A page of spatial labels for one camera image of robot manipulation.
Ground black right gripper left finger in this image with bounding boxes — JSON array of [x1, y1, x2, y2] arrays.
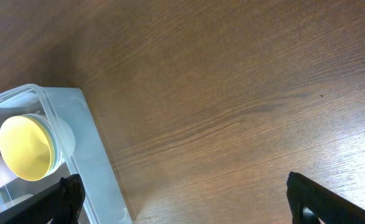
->
[[0, 174, 85, 224]]

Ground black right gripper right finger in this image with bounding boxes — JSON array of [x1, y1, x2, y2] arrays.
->
[[287, 172, 365, 224]]

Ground white plastic bowl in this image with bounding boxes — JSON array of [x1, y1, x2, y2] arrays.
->
[[36, 113, 77, 170]]

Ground yellow plastic bowl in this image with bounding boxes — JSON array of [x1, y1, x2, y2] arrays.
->
[[0, 115, 56, 181]]

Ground clear plastic storage bin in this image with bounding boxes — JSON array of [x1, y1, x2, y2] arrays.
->
[[0, 84, 132, 223]]

